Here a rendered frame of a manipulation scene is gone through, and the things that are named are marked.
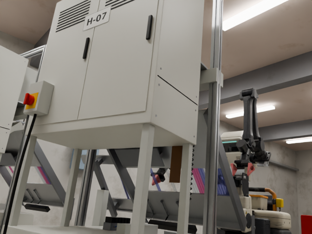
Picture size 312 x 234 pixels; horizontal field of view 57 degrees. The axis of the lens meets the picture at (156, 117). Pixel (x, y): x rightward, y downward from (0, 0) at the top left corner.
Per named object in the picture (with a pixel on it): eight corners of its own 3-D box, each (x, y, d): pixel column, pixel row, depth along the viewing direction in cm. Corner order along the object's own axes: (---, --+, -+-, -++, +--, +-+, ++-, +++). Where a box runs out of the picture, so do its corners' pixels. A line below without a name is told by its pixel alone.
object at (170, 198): (143, 213, 192) (146, 210, 194) (241, 225, 155) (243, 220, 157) (133, 191, 185) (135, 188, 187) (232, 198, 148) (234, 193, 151)
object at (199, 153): (120, 171, 177) (124, 166, 181) (222, 173, 140) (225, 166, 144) (97, 125, 165) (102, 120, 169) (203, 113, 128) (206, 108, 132)
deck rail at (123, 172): (139, 217, 192) (144, 211, 196) (142, 217, 190) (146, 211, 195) (94, 126, 166) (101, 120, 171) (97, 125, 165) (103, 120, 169)
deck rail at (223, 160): (241, 230, 153) (243, 222, 158) (244, 231, 152) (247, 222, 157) (203, 114, 128) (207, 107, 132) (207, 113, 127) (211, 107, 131)
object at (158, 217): (142, 217, 190) (147, 210, 196) (241, 230, 153) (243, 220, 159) (141, 216, 190) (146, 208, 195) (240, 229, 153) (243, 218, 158)
